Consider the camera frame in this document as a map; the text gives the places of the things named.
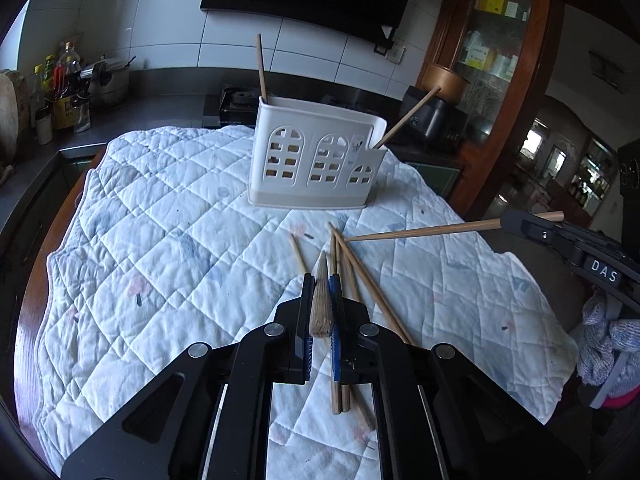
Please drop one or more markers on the wooden chopstick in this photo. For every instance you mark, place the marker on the wooden chopstick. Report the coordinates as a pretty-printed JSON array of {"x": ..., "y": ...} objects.
[
  {"x": 380, "y": 300},
  {"x": 440, "y": 230},
  {"x": 407, "y": 117},
  {"x": 364, "y": 410},
  {"x": 261, "y": 67},
  {"x": 320, "y": 305},
  {"x": 298, "y": 253}
]

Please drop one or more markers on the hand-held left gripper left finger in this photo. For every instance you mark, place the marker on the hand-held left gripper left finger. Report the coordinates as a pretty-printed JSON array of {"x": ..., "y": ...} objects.
[{"x": 306, "y": 360}]

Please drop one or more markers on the steel pressure cooker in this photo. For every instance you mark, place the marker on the steel pressure cooker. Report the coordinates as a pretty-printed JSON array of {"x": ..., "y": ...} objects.
[{"x": 112, "y": 85}]

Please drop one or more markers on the wooden glass door cabinet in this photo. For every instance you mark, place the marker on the wooden glass door cabinet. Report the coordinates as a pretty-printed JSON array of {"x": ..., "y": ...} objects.
[{"x": 537, "y": 35}]

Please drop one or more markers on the white quilted cloth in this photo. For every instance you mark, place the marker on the white quilted cloth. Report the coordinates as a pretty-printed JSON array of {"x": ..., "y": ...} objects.
[{"x": 175, "y": 260}]

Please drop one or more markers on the white wall socket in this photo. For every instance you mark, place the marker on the white wall socket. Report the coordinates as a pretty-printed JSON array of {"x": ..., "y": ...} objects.
[{"x": 398, "y": 53}]

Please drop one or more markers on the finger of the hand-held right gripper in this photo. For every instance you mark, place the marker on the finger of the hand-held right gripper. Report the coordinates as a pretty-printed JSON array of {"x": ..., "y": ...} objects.
[{"x": 535, "y": 230}]

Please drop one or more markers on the yellow cap sauce bottle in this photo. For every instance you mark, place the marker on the yellow cap sauce bottle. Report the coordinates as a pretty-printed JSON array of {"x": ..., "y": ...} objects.
[
  {"x": 49, "y": 72},
  {"x": 37, "y": 90}
]

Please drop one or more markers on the dark kitchen counter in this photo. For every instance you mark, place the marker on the dark kitchen counter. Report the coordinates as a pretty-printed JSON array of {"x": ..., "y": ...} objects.
[{"x": 150, "y": 115}]

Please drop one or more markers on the black rice cooker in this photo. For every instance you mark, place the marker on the black rice cooker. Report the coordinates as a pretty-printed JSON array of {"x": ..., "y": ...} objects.
[{"x": 435, "y": 120}]

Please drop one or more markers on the copper inner pot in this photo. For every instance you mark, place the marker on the copper inner pot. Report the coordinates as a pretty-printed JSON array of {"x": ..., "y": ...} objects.
[{"x": 442, "y": 82}]

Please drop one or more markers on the green lower cabinet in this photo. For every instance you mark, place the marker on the green lower cabinet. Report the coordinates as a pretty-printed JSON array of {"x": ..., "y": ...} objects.
[{"x": 435, "y": 177}]

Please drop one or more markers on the round wooden chopping board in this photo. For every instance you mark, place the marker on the round wooden chopping board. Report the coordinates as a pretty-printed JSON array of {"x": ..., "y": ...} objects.
[{"x": 7, "y": 115}]

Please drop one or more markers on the green white box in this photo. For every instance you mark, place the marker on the green white box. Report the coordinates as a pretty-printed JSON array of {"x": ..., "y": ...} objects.
[{"x": 475, "y": 55}]

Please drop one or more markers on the person's right hand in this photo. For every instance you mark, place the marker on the person's right hand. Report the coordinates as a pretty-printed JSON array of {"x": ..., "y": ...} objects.
[{"x": 607, "y": 340}]

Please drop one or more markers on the small glass jar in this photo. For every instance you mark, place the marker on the small glass jar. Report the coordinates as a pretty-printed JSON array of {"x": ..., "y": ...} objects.
[{"x": 83, "y": 117}]

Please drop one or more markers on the white plastic chopstick holder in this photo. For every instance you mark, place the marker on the white plastic chopstick holder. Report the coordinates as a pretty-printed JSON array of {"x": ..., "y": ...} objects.
[{"x": 305, "y": 120}]

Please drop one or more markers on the yellow box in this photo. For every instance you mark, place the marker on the yellow box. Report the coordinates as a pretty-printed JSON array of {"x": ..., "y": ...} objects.
[{"x": 492, "y": 1}]

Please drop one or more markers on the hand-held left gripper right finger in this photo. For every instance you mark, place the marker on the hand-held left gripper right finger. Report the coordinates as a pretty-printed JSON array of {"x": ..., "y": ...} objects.
[{"x": 337, "y": 360}]

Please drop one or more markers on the small white jar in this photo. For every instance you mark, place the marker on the small white jar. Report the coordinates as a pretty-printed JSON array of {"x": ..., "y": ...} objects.
[{"x": 43, "y": 130}]

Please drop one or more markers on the large clear oil bottle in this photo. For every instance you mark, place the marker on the large clear oil bottle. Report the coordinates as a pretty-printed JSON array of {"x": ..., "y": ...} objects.
[{"x": 67, "y": 75}]

